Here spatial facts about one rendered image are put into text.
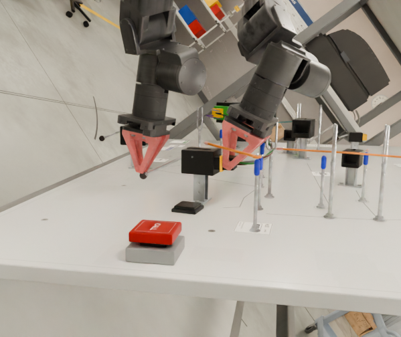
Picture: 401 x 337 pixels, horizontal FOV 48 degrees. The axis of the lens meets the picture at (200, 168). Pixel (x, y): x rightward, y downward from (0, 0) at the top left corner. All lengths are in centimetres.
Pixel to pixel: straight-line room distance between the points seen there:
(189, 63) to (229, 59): 785
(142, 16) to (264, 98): 22
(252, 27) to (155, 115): 21
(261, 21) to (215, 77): 782
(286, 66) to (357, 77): 108
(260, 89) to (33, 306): 50
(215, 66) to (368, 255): 808
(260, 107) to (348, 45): 108
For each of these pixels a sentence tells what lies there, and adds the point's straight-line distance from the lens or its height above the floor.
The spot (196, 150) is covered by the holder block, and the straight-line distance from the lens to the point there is 73.
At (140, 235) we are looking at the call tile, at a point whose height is 110.
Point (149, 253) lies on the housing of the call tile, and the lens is 50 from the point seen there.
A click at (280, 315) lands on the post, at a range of 128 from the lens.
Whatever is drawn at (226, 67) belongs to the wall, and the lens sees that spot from 852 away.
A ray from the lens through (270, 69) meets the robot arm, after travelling 68.
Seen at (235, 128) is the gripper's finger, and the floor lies 123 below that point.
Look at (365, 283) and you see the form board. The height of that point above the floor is 127.
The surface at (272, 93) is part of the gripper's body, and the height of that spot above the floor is 130.
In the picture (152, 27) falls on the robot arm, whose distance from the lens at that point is 73.
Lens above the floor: 132
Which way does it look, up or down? 14 degrees down
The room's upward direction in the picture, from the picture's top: 55 degrees clockwise
